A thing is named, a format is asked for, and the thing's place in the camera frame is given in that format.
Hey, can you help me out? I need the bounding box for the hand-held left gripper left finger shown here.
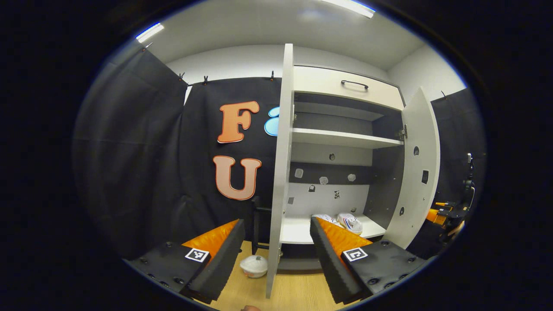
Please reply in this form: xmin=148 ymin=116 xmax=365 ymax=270
xmin=123 ymin=219 xmax=246 ymax=305

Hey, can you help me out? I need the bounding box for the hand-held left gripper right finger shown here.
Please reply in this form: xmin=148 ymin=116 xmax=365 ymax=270
xmin=309 ymin=217 xmax=428 ymax=305

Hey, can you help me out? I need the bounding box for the white cabinet door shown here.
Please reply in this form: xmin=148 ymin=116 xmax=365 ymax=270
xmin=265 ymin=43 xmax=296 ymax=299
xmin=382 ymin=86 xmax=442 ymax=251

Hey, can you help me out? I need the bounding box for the white striped shoe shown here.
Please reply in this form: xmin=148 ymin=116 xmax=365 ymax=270
xmin=312 ymin=213 xmax=343 ymax=228
xmin=337 ymin=212 xmax=364 ymax=235

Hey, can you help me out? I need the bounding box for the white shoe cabinet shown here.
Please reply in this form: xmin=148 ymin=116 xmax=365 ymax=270
xmin=281 ymin=65 xmax=407 ymax=271

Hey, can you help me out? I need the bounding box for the white cabinet drawer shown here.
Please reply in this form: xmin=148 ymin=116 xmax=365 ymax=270
xmin=293 ymin=66 xmax=405 ymax=112

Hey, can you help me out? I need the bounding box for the white lidded cup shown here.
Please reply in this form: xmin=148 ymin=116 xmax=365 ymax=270
xmin=240 ymin=254 xmax=269 ymax=279

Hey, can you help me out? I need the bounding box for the black backdrop cloth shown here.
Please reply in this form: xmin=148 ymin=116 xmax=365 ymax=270
xmin=406 ymin=88 xmax=488 ymax=260
xmin=71 ymin=41 xmax=284 ymax=260

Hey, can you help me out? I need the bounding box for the small ceiling light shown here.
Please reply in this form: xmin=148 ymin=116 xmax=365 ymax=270
xmin=136 ymin=22 xmax=165 ymax=43

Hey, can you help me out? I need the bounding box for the black door handle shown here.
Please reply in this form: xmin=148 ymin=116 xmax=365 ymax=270
xmin=251 ymin=196 xmax=273 ymax=256

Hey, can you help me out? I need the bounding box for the black drawer handle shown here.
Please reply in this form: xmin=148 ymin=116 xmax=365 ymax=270
xmin=340 ymin=79 xmax=369 ymax=91

